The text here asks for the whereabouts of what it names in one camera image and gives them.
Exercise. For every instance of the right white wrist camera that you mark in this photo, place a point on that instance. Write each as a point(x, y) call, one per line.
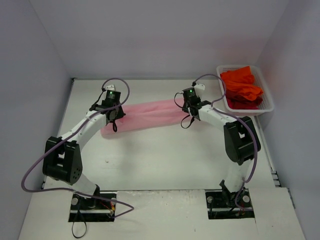
point(198, 86)

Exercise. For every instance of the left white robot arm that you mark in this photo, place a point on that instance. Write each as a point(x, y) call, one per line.
point(64, 162)

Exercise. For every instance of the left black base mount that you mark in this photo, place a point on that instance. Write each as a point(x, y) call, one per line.
point(104, 211)

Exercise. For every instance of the orange t shirt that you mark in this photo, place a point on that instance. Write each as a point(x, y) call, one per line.
point(240, 83)

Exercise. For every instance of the dark red t shirt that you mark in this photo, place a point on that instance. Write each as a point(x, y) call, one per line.
point(244, 104)

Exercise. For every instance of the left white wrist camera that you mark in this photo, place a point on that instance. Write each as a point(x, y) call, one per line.
point(111, 87)

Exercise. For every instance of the white plastic basket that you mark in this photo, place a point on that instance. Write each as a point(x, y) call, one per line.
point(267, 104)

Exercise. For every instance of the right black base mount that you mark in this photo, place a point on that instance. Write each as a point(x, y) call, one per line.
point(219, 209)

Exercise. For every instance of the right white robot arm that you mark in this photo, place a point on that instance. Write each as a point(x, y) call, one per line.
point(240, 139)

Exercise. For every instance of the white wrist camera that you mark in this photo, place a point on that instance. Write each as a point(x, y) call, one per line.
point(198, 86)
point(111, 87)

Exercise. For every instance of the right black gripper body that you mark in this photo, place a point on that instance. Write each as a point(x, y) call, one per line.
point(186, 107)

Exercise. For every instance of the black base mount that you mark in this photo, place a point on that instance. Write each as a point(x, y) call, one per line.
point(219, 209)
point(104, 211)

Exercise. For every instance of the pink t shirt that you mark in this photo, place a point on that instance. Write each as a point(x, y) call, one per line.
point(149, 115)

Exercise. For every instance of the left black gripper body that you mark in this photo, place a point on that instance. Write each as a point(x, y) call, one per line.
point(119, 115)

